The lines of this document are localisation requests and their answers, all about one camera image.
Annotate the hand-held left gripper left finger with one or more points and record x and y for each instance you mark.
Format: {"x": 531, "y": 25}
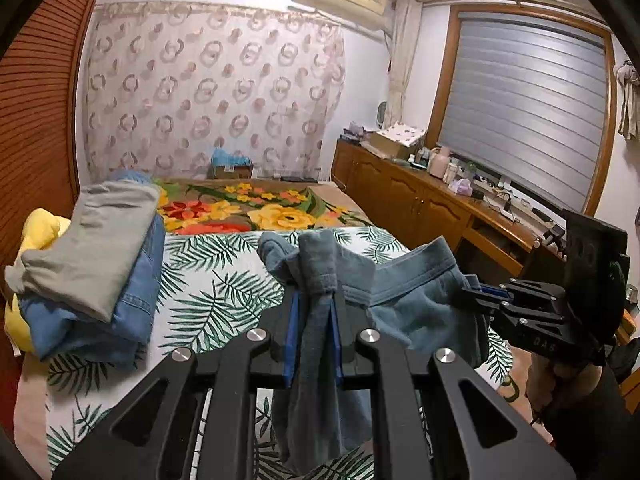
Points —
{"x": 291, "y": 340}

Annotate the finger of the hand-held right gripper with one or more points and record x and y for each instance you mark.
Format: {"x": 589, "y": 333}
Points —
{"x": 530, "y": 291}
{"x": 535, "y": 314}

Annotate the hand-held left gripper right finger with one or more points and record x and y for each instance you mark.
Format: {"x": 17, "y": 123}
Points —
{"x": 335, "y": 345}

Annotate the teal pants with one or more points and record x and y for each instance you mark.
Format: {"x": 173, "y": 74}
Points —
{"x": 415, "y": 300}

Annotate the person's right forearm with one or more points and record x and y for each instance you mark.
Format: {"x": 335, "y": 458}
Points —
{"x": 600, "y": 435}

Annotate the folded grey-green pants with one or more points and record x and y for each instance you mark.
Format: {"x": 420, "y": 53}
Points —
{"x": 90, "y": 255}

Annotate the person's right hand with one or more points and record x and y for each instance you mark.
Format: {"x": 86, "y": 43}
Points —
{"x": 565, "y": 380}

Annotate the leaf print bed sheet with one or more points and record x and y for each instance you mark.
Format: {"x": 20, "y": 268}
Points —
{"x": 215, "y": 280}

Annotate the purple tissue packet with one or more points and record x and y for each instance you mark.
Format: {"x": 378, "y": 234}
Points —
{"x": 461, "y": 187}

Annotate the floral blanket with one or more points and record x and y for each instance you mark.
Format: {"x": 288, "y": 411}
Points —
{"x": 280, "y": 210}

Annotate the pink thermos jug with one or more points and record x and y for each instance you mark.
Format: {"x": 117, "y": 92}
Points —
{"x": 440, "y": 162}

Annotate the folded blue denim jeans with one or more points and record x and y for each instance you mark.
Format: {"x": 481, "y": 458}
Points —
{"x": 135, "y": 310}

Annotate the wooden sideboard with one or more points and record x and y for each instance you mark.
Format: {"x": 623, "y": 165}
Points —
{"x": 400, "y": 195}

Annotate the hanging cream cloth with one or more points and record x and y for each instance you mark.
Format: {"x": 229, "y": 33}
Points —
{"x": 627, "y": 100}

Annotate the cardboard box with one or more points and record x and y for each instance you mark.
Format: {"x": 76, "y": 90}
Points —
{"x": 232, "y": 172}

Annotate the grey window blind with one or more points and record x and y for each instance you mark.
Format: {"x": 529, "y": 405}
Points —
{"x": 525, "y": 100}

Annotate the dotted cloth covered box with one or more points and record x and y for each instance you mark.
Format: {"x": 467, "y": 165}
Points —
{"x": 397, "y": 140}

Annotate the small purple item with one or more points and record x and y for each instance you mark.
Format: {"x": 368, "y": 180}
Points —
{"x": 356, "y": 128}

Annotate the light blue cloth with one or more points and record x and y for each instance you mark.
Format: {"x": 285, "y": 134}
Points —
{"x": 132, "y": 177}

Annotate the round grey mirror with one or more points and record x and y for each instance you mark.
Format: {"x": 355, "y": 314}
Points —
{"x": 382, "y": 115}

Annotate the cream curtain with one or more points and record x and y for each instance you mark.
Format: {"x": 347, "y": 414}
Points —
{"x": 402, "y": 60}

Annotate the pink mattress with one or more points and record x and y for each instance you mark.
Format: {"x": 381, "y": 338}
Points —
{"x": 30, "y": 410}

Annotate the circle pattern curtain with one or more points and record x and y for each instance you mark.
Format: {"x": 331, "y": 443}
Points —
{"x": 200, "y": 85}

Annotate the brass curtain rod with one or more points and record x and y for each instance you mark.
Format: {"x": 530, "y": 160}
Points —
{"x": 550, "y": 2}

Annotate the yellow cloth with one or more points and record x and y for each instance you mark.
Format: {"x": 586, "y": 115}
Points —
{"x": 40, "y": 230}

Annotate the wooden louvre door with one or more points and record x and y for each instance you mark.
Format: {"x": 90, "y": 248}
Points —
{"x": 40, "y": 125}

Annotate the wooden window frame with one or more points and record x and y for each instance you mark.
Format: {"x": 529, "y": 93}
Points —
{"x": 446, "y": 60}

